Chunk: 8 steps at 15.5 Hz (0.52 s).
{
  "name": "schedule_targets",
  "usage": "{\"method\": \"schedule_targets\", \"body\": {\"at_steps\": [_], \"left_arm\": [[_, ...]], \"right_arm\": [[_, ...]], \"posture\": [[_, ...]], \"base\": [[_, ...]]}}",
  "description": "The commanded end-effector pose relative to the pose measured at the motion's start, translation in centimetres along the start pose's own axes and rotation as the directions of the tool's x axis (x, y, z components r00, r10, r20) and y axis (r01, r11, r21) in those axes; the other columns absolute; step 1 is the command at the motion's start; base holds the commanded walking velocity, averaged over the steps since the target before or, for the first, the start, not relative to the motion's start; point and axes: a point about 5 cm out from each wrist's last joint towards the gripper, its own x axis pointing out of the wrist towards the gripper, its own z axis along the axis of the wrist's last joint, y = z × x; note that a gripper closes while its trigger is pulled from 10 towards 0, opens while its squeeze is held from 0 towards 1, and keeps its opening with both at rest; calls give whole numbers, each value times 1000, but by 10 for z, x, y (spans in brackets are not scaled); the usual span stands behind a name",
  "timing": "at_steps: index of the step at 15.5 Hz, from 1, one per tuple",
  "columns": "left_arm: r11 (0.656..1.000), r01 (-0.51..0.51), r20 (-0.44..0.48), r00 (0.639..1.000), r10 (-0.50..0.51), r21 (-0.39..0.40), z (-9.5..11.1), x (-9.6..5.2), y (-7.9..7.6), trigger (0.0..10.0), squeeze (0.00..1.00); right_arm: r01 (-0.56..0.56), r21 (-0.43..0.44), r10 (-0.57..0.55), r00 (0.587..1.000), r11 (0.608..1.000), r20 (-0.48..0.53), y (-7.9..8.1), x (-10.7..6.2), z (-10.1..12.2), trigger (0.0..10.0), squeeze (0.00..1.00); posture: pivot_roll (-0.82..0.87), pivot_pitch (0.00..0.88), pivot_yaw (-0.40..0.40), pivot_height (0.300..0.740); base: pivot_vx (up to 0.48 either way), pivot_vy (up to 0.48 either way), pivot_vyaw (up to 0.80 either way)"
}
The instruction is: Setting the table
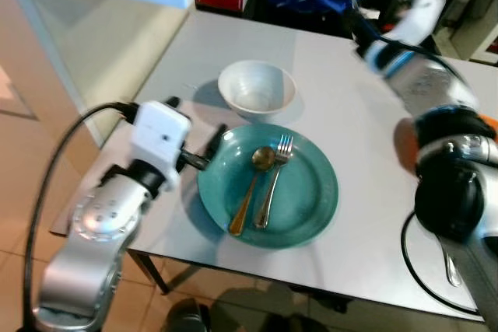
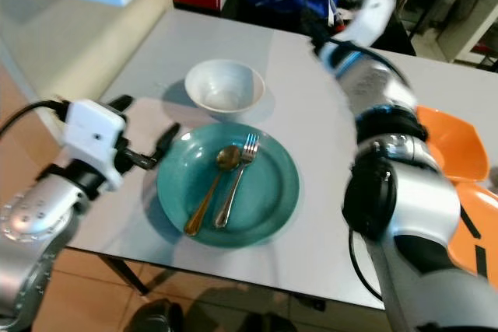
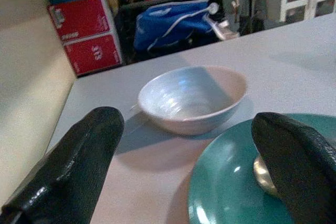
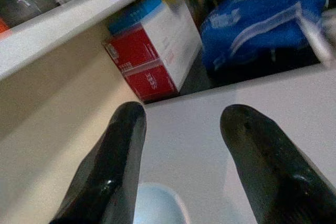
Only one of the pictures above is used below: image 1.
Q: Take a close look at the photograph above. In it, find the gold metal spoon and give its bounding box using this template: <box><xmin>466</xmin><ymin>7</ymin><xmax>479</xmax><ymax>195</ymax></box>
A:
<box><xmin>227</xmin><ymin>145</ymin><xmax>277</xmax><ymax>238</ymax></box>

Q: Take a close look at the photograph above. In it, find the white ribbed bowl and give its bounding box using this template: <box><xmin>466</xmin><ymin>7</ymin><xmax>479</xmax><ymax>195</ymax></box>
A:
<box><xmin>217</xmin><ymin>59</ymin><xmax>298</xmax><ymax>122</ymax></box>

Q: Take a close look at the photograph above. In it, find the silver metal fork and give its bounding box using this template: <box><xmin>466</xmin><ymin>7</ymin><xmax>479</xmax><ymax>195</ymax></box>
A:
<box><xmin>254</xmin><ymin>134</ymin><xmax>295</xmax><ymax>231</ymax></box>

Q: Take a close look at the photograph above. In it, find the teal round plate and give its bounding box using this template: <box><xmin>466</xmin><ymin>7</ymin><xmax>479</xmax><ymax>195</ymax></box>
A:
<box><xmin>196</xmin><ymin>121</ymin><xmax>340</xmax><ymax>250</ymax></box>

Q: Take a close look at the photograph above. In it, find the white cabinet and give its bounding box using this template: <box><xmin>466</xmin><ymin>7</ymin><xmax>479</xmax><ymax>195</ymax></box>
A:
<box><xmin>433</xmin><ymin>0</ymin><xmax>498</xmax><ymax>65</ymax></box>

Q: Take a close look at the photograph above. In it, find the dark metal table leg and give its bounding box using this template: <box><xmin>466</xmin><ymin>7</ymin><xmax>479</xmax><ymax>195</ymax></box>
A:
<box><xmin>127</xmin><ymin>250</ymin><xmax>170</xmax><ymax>295</ymax></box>

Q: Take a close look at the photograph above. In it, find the black robot foot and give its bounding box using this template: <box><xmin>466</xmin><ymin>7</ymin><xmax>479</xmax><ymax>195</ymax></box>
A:
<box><xmin>166</xmin><ymin>297</ymin><xmax>212</xmax><ymax>332</ymax></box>

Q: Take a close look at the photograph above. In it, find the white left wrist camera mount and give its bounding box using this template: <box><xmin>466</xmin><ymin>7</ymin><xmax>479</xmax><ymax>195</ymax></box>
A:
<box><xmin>128</xmin><ymin>100</ymin><xmax>192</xmax><ymax>193</ymax></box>

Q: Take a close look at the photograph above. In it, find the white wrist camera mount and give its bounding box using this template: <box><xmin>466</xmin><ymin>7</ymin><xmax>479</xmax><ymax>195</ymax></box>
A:
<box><xmin>128</xmin><ymin>100</ymin><xmax>192</xmax><ymax>193</ymax></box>
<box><xmin>380</xmin><ymin>0</ymin><xmax>447</xmax><ymax>47</ymax></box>

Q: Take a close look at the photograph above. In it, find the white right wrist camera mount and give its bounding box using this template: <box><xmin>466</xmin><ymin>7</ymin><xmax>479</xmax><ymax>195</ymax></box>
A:
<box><xmin>380</xmin><ymin>0</ymin><xmax>447</xmax><ymax>47</ymax></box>

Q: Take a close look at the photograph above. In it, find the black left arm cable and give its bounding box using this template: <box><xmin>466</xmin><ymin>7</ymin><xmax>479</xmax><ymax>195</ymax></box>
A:
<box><xmin>21</xmin><ymin>102</ymin><xmax>142</xmax><ymax>331</ymax></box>

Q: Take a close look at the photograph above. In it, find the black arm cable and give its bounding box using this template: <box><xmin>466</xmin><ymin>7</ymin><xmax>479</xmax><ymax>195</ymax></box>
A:
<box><xmin>21</xmin><ymin>102</ymin><xmax>142</xmax><ymax>331</ymax></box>
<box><xmin>400</xmin><ymin>209</ymin><xmax>485</xmax><ymax>318</ymax></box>

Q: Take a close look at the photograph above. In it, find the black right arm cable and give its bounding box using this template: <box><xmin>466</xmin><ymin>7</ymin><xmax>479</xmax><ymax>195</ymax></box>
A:
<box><xmin>400</xmin><ymin>209</ymin><xmax>485</xmax><ymax>318</ymax></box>

